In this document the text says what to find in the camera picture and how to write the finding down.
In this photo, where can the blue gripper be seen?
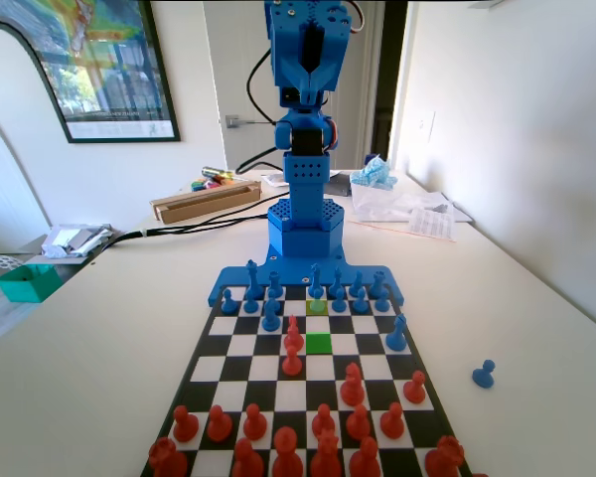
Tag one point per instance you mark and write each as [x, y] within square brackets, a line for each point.
[310, 79]

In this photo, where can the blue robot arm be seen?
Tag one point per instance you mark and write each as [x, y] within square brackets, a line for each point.
[305, 199]

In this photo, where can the blue chess bishop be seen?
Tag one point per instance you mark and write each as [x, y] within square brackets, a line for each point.
[396, 339]
[336, 279]

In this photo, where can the blue chess queen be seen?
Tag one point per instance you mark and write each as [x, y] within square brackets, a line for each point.
[252, 274]

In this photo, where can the blue chess rook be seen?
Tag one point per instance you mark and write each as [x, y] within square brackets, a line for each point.
[275, 283]
[376, 284]

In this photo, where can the blue chess pawn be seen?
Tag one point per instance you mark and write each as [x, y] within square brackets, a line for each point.
[251, 305]
[381, 302]
[339, 302]
[360, 302]
[484, 376]
[228, 303]

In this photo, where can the red chess pawn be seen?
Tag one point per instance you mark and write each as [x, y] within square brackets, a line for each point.
[254, 425]
[414, 389]
[219, 426]
[185, 426]
[292, 364]
[357, 423]
[324, 418]
[392, 422]

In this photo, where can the red chess queen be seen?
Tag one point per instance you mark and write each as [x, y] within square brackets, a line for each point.
[287, 454]

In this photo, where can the red chess king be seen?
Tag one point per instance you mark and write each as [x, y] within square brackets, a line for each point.
[326, 457]

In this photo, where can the red chess bishop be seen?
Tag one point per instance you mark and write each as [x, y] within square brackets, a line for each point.
[364, 459]
[248, 459]

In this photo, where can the white door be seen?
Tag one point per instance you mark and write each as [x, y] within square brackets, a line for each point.
[238, 59]

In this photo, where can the white paper sheet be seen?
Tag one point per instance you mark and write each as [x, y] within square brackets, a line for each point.
[275, 179]

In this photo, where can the grey flat box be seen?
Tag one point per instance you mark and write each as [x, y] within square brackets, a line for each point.
[339, 186]

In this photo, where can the blue patterned crumpled cloth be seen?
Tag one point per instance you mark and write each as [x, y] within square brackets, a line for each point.
[375, 173]

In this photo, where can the colourful marker set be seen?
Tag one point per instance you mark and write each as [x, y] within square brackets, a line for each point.
[203, 186]

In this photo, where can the clear plastic bag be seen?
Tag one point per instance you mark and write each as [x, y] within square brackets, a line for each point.
[392, 204]

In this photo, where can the long cardboard box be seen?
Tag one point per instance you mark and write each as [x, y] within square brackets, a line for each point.
[203, 204]

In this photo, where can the black framed poster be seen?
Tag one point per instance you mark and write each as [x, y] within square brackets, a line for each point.
[109, 74]

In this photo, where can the printed paper sheet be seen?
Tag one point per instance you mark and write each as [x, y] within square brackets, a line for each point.
[432, 224]

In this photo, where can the white arched panel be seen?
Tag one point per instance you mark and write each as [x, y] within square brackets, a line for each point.
[20, 99]

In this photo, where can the crumpled grey packaging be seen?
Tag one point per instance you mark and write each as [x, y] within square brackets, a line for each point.
[74, 241]

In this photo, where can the black and white chessboard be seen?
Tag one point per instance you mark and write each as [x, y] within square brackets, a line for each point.
[258, 370]

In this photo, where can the green plastic bin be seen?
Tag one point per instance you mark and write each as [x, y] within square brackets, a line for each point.
[27, 285]

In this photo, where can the blue base plate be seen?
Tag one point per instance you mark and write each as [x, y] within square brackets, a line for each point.
[238, 280]

